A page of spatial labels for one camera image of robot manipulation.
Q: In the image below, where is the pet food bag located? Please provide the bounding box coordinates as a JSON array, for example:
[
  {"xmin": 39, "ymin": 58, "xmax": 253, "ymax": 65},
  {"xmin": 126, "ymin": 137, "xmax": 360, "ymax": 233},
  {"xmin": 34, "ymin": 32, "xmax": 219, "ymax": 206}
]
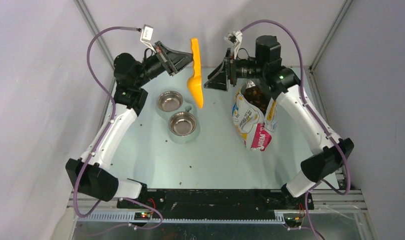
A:
[{"xmin": 232, "ymin": 79, "xmax": 278, "ymax": 151}]

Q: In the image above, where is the brown kibble in bag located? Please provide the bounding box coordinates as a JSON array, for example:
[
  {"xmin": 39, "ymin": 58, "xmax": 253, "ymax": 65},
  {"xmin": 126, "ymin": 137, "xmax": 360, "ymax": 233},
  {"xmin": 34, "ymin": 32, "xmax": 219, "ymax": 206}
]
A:
[{"xmin": 243, "ymin": 86, "xmax": 270, "ymax": 115}]

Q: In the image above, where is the mint double bowl stand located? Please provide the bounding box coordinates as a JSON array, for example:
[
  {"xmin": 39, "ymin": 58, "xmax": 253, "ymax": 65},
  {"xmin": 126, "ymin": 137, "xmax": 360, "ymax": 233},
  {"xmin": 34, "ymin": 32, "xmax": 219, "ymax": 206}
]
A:
[{"xmin": 156, "ymin": 90, "xmax": 201, "ymax": 144}]

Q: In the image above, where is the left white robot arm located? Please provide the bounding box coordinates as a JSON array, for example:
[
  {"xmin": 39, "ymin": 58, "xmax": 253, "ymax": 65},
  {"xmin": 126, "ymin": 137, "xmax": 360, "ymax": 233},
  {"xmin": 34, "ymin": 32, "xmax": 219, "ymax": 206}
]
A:
[{"xmin": 65, "ymin": 38, "xmax": 200, "ymax": 209}]

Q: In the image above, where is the near steel bowl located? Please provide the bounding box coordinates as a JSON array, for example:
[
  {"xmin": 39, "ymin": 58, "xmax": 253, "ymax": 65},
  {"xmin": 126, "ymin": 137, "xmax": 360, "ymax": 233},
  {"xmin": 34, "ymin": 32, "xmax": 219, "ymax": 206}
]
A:
[{"xmin": 168, "ymin": 111, "xmax": 197, "ymax": 137}]

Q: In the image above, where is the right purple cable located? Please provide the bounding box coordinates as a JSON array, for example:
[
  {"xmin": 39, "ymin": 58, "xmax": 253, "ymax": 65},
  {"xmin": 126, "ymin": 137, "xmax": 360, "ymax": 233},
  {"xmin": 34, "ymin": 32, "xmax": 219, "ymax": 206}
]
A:
[{"xmin": 240, "ymin": 19, "xmax": 352, "ymax": 240}]

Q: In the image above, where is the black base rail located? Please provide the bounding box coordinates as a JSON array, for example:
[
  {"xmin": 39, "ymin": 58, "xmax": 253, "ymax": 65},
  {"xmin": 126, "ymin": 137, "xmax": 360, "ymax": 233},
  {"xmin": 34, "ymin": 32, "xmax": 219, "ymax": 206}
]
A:
[{"xmin": 137, "ymin": 188, "xmax": 314, "ymax": 221}]

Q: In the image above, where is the yellow plastic scoop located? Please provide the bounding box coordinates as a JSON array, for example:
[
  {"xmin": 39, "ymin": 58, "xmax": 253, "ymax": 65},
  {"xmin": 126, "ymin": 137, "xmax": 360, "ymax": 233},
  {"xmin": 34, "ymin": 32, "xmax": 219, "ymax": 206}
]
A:
[{"xmin": 187, "ymin": 38, "xmax": 204, "ymax": 109}]

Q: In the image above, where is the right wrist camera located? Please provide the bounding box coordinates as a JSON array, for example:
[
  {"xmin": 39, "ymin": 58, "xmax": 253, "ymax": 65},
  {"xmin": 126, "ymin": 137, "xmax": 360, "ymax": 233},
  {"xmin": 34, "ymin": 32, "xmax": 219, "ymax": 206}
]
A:
[{"xmin": 224, "ymin": 30, "xmax": 243, "ymax": 59}]

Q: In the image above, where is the steel bowl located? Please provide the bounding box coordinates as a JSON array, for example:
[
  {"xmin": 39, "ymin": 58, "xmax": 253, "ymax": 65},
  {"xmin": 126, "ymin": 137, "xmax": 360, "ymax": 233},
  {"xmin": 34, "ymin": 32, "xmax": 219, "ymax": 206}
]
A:
[
  {"xmin": 156, "ymin": 90, "xmax": 183, "ymax": 113},
  {"xmin": 168, "ymin": 111, "xmax": 197, "ymax": 137}
]

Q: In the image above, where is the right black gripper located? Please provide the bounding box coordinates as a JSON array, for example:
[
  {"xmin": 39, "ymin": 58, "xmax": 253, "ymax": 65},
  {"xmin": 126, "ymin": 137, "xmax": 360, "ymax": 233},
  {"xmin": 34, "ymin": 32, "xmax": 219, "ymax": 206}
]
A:
[{"xmin": 204, "ymin": 48, "xmax": 266, "ymax": 92}]

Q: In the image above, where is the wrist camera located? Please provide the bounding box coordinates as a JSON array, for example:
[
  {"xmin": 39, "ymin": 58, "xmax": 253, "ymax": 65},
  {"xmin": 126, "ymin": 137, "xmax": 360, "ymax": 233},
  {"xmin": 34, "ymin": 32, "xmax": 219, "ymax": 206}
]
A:
[
  {"xmin": 224, "ymin": 30, "xmax": 243, "ymax": 59},
  {"xmin": 140, "ymin": 24, "xmax": 155, "ymax": 52}
]

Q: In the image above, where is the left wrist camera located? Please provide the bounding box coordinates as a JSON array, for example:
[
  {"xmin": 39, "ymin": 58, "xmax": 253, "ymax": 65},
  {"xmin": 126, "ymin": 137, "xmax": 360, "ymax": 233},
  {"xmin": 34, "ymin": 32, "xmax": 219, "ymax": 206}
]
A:
[{"xmin": 140, "ymin": 24, "xmax": 155, "ymax": 52}]

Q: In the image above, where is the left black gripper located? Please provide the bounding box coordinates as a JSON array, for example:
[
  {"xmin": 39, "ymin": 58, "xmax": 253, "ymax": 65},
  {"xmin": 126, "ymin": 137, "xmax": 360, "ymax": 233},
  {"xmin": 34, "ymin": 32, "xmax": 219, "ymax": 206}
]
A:
[{"xmin": 134, "ymin": 41, "xmax": 196, "ymax": 88}]

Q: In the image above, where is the far steel bowl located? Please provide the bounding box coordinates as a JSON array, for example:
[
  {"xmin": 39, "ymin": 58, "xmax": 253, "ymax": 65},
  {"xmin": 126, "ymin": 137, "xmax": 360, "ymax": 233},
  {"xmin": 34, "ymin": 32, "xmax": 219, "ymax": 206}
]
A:
[{"xmin": 156, "ymin": 90, "xmax": 183, "ymax": 113}]

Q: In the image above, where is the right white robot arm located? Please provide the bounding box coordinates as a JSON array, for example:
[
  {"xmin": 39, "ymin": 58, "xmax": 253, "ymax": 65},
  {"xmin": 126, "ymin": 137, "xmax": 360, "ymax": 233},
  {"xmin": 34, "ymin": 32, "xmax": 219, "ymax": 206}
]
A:
[{"xmin": 204, "ymin": 31, "xmax": 354, "ymax": 209}]

